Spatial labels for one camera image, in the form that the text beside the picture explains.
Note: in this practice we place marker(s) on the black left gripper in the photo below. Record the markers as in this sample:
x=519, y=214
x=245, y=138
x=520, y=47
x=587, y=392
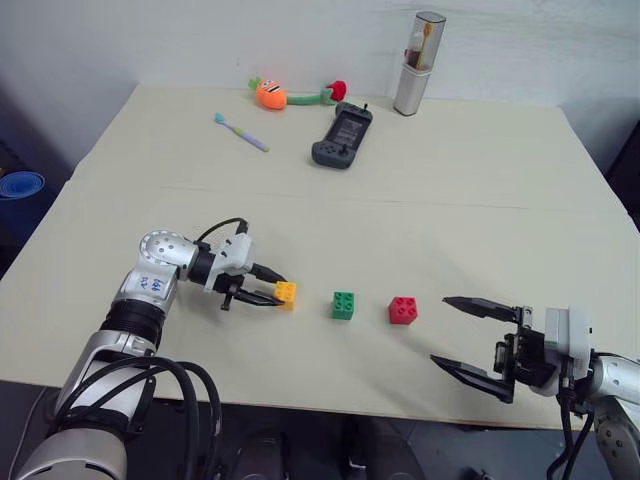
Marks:
x=231, y=285

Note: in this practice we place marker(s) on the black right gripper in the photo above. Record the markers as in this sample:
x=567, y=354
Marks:
x=527, y=357

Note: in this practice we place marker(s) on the yellow toy brick cube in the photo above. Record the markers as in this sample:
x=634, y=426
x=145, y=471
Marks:
x=286, y=296

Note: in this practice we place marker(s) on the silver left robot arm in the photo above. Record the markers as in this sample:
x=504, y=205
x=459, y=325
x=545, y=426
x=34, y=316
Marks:
x=150, y=292

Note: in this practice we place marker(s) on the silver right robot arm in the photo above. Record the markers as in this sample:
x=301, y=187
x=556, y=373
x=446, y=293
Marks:
x=617, y=382

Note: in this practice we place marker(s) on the green toy brick cube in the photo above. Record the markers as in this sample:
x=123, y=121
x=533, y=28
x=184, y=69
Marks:
x=344, y=306

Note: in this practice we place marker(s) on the red toy brick cube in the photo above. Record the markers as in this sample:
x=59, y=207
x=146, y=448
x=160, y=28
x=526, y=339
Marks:
x=403, y=311

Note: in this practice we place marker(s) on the teal and purple toothbrush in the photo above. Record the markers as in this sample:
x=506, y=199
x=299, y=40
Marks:
x=242, y=133

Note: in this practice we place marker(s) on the grey handheld game controller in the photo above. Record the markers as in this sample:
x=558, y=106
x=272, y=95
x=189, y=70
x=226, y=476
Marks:
x=342, y=137

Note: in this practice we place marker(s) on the dark rounded shape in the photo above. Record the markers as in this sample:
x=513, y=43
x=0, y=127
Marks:
x=261, y=459

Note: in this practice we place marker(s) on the orange carrot plush toy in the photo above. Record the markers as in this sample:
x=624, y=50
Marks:
x=271, y=95

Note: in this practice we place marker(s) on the red rose plush toy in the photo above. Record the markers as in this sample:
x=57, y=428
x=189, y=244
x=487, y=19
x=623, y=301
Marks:
x=339, y=90

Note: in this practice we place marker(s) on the silver toothbrush travel case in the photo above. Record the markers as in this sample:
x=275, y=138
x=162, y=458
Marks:
x=412, y=90

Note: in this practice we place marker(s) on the blue rolled mat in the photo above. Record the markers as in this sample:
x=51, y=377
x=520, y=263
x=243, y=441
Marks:
x=20, y=186

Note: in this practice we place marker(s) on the small red white tube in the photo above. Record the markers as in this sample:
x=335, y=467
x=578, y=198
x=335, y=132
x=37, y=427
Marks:
x=413, y=50

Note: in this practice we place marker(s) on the orange toothbrush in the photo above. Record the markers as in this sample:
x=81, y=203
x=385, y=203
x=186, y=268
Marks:
x=425, y=40

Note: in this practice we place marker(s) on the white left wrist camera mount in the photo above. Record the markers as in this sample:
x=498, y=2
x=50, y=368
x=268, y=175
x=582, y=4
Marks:
x=238, y=255

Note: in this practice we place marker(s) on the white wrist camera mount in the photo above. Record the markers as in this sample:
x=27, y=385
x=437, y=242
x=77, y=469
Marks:
x=238, y=255
x=570, y=332

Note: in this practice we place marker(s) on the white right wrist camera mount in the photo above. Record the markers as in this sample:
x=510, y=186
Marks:
x=570, y=332

